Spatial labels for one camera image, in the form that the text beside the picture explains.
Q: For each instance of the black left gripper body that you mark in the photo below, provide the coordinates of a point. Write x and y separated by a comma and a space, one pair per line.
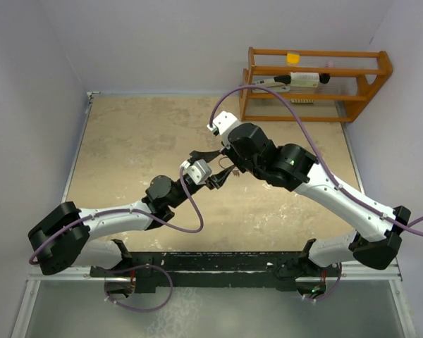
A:
210, 182

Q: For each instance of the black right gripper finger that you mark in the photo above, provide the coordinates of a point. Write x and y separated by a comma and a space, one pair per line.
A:
205, 154
227, 163

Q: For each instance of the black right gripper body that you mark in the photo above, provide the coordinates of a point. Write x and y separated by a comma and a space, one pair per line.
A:
247, 163

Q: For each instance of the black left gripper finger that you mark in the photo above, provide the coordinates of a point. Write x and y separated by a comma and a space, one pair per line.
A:
218, 183
223, 173

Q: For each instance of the large silver keyring with clips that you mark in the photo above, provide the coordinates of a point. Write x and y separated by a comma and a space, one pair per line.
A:
234, 170

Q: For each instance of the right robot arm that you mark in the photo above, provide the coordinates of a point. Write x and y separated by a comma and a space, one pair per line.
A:
374, 241

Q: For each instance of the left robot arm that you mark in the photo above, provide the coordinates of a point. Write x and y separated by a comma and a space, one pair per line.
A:
60, 238

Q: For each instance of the strip of staples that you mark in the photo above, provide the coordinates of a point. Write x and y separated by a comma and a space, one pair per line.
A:
302, 101

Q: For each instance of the wooden rack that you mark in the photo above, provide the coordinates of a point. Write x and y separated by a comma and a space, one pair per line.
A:
356, 77

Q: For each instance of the white stapler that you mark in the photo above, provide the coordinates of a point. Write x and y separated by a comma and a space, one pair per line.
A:
280, 84

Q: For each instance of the white box with red label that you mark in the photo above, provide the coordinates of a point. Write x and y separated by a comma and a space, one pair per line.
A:
308, 80

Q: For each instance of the yellow block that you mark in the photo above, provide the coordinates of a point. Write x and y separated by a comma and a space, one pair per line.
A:
292, 59

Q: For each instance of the small black object on rack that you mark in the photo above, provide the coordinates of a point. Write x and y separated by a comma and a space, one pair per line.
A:
324, 78

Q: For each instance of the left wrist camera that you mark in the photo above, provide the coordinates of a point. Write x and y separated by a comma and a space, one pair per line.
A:
199, 171

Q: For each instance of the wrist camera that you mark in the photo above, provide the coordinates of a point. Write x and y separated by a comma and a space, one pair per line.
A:
199, 171
223, 124

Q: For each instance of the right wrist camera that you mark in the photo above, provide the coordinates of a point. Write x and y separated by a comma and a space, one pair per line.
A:
223, 124

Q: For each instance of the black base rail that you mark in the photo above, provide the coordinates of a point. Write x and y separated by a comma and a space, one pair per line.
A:
204, 269

